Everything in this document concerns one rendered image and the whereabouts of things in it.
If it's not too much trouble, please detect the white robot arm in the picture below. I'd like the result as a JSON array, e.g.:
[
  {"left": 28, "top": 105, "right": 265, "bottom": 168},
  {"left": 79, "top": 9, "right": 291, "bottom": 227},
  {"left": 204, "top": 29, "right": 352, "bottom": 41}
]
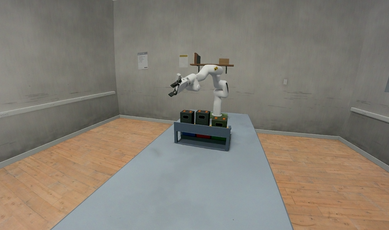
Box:
[{"left": 185, "top": 65, "right": 229, "bottom": 117}]

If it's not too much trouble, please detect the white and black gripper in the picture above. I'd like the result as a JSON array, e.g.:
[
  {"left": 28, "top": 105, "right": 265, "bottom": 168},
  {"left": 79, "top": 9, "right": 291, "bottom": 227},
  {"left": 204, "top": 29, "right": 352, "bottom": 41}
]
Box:
[{"left": 168, "top": 78, "right": 188, "bottom": 97}]

